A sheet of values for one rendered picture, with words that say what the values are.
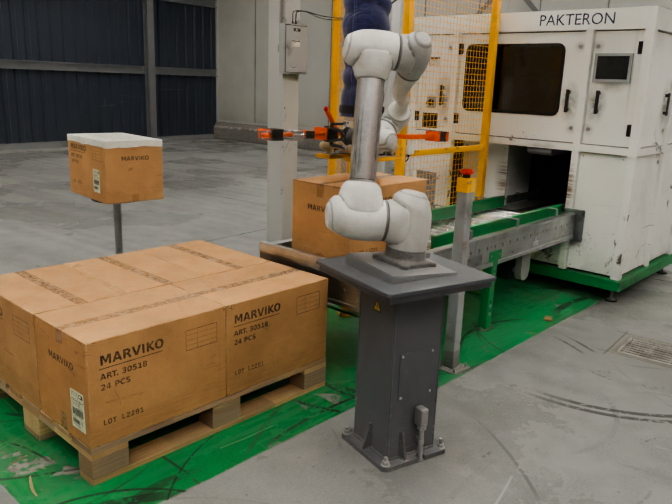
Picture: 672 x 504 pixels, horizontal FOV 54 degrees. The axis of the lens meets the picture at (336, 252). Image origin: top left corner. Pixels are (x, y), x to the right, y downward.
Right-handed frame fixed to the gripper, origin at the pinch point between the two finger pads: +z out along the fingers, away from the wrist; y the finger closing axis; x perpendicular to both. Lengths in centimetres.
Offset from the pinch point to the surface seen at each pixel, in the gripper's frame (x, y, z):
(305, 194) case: -0.6, 30.9, 11.1
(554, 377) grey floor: 78, 118, -94
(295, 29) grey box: 66, -54, 90
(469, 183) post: 47, 21, -53
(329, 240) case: -1, 51, -6
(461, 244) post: 47, 52, -52
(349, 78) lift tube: 16.3, -25.8, 0.1
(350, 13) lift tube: 17, -56, 2
